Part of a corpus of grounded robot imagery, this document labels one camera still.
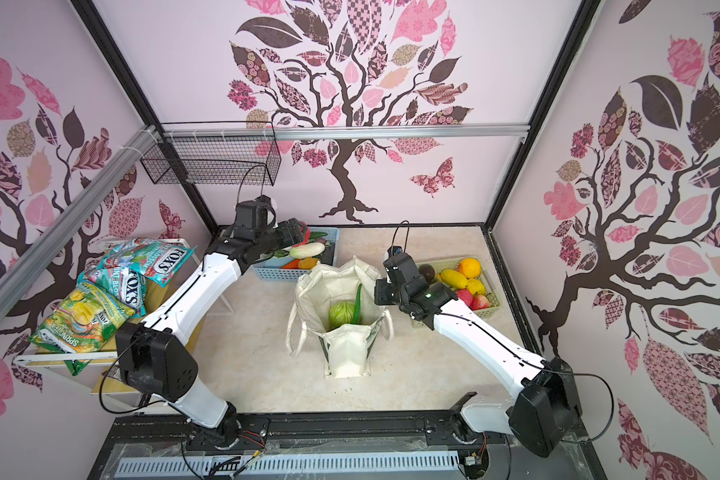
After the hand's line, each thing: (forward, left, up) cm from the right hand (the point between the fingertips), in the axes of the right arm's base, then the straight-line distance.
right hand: (379, 283), depth 80 cm
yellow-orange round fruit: (+17, +24, -12) cm, 32 cm away
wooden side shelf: (-22, +66, -2) cm, 69 cm away
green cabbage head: (-3, +11, -11) cm, 16 cm away
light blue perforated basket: (+14, +35, -11) cm, 40 cm away
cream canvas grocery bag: (-16, +9, -11) cm, 21 cm away
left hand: (+13, +23, +6) cm, 27 cm away
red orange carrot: (+19, +30, -16) cm, 39 cm away
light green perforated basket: (+7, -36, -13) cm, 39 cm away
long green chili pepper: (0, +6, -12) cm, 13 cm away
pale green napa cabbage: (+22, +24, -11) cm, 35 cm away
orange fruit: (+13, -31, -11) cm, 36 cm away
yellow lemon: (+7, -32, -13) cm, 35 cm away
